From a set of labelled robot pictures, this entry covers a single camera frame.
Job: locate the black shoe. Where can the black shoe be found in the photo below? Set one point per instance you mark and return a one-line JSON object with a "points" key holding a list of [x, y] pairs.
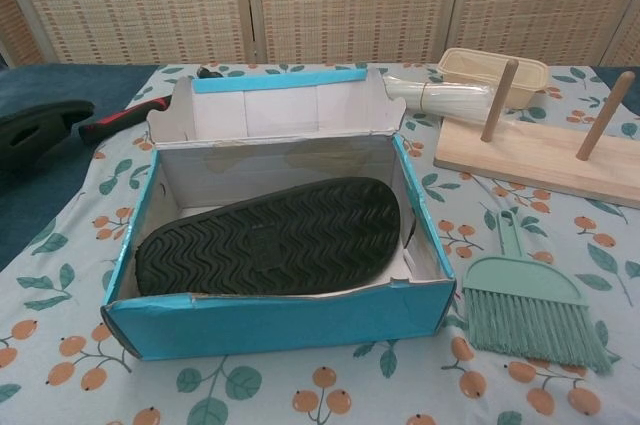
{"points": [[35, 137], [270, 240]]}

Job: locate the blue cardboard shoe box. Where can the blue cardboard shoe box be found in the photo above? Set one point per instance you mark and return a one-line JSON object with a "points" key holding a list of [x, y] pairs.
{"points": [[280, 320]]}

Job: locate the wooden board with pegs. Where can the wooden board with pegs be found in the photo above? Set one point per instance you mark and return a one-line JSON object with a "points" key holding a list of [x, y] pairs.
{"points": [[525, 155]]}

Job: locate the red black claw hammer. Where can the red black claw hammer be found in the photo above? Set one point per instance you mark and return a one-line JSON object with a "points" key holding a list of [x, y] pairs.
{"points": [[120, 122]]}

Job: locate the floral tablecloth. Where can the floral tablecloth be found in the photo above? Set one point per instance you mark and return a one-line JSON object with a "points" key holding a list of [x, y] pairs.
{"points": [[500, 395]]}

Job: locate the beige rectangular tray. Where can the beige rectangular tray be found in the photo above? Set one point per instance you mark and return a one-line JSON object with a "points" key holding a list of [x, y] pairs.
{"points": [[480, 70]]}

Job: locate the green hand brush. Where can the green hand brush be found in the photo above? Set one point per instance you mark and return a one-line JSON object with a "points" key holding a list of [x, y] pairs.
{"points": [[525, 290]]}

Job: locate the bamboo folding screen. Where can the bamboo folding screen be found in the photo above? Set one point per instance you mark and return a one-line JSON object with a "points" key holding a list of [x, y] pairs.
{"points": [[350, 0]]}

